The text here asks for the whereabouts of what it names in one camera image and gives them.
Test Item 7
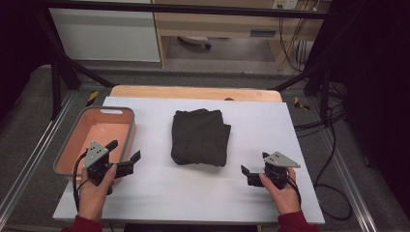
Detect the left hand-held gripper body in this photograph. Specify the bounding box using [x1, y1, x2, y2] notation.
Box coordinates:
[82, 140, 134, 188]

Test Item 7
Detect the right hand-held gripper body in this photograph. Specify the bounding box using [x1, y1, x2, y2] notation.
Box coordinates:
[247, 151, 302, 190]

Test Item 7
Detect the pink basket with grey rim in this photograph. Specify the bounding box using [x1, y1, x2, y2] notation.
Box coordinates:
[52, 105, 137, 185]

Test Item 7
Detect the dark green garment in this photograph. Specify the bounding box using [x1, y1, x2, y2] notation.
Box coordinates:
[170, 108, 232, 168]

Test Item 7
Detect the person's right hand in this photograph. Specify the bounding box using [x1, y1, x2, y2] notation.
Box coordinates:
[259, 167, 303, 216]

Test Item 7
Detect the person's left hand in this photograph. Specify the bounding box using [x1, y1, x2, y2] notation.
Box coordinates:
[77, 163, 119, 222]

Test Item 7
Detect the yellow and black tape piece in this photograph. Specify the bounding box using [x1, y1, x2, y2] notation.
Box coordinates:
[85, 90, 100, 107]
[293, 96, 311, 111]

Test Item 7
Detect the white board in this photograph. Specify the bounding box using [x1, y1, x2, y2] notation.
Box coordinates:
[52, 96, 326, 225]

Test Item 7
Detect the black metal stand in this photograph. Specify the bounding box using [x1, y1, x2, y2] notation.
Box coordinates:
[272, 64, 333, 128]
[32, 9, 115, 120]

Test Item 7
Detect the wooden table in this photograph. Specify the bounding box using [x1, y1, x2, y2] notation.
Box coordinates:
[109, 84, 283, 103]

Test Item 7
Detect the white cabinet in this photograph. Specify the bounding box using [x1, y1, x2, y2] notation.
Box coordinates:
[48, 8, 161, 63]

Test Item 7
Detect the white chair base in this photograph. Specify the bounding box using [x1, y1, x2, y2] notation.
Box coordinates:
[178, 35, 212, 50]

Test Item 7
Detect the light wooden desk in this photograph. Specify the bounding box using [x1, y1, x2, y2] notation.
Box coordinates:
[151, 0, 327, 70]

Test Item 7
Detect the right hand-held gripper black cable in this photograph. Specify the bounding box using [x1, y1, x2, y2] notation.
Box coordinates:
[284, 175, 303, 207]

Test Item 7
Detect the hand-held gripper black cable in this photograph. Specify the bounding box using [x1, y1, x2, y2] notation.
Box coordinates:
[284, 175, 303, 207]
[72, 151, 90, 212]

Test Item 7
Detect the left hand-held gripper black cable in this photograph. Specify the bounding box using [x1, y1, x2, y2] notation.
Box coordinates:
[72, 151, 90, 212]

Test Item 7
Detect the black floor cable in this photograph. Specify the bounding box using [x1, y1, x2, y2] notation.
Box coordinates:
[294, 102, 353, 221]

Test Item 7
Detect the aluminium rail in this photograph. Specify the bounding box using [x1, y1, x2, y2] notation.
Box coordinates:
[322, 129, 378, 232]
[0, 91, 76, 223]

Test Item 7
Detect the bundle of hanging cables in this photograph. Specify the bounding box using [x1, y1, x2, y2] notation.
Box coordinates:
[278, 17, 310, 73]

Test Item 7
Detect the white wall socket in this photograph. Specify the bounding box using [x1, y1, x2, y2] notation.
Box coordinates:
[272, 0, 299, 10]

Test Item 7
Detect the black horizontal frame bar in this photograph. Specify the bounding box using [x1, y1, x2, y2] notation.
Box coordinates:
[32, 1, 330, 19]

